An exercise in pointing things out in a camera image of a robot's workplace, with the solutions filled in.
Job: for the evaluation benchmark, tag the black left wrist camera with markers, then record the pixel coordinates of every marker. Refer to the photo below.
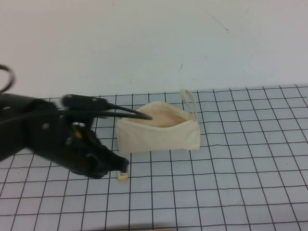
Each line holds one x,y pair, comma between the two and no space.
84,106

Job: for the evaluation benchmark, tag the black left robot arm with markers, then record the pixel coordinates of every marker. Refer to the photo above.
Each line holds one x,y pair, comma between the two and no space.
26,134

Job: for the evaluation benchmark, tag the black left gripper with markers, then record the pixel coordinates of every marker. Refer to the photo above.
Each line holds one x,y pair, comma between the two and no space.
79,149

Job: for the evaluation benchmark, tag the small cream eraser with label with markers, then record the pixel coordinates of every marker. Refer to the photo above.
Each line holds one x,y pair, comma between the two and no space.
122,176

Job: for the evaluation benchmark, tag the cream canvas pencil case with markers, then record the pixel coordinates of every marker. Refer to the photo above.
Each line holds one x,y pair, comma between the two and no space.
158,137

